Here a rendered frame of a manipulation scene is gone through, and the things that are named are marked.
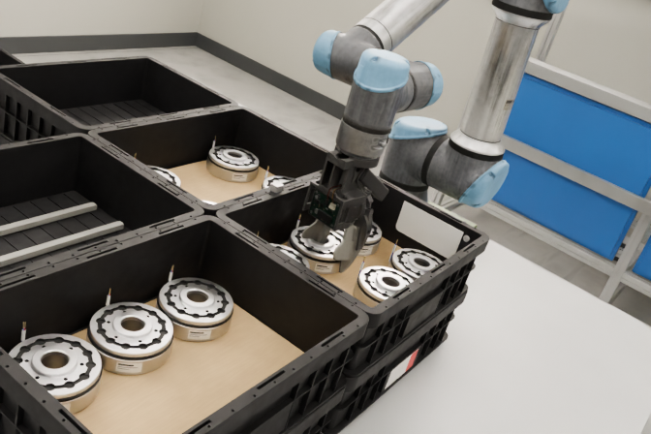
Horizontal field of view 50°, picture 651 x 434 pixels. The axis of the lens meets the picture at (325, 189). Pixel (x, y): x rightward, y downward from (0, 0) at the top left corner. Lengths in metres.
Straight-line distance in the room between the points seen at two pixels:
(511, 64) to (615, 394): 0.65
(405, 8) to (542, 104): 1.79
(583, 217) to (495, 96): 1.65
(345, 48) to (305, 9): 3.49
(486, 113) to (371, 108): 0.45
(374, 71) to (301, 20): 3.67
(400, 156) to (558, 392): 0.56
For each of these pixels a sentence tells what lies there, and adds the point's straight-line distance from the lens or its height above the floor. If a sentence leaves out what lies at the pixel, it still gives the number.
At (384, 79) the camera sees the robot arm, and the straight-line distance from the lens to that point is 1.01.
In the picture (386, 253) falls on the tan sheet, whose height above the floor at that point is 0.83.
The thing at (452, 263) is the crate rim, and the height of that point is 0.93.
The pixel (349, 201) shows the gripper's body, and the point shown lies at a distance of 1.06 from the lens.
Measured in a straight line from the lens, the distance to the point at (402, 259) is 1.21.
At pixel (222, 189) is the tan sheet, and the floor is 0.83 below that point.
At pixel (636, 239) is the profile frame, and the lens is 2.97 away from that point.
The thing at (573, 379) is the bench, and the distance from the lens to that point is 1.43.
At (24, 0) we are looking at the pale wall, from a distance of 4.42.
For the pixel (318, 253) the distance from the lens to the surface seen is 1.15.
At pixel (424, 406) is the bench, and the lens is 1.19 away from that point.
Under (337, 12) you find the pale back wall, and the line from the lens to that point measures 4.50.
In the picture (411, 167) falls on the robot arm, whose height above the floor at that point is 0.90.
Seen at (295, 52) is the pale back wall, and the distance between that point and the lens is 4.70.
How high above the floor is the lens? 1.43
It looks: 24 degrees down
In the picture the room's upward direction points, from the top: 16 degrees clockwise
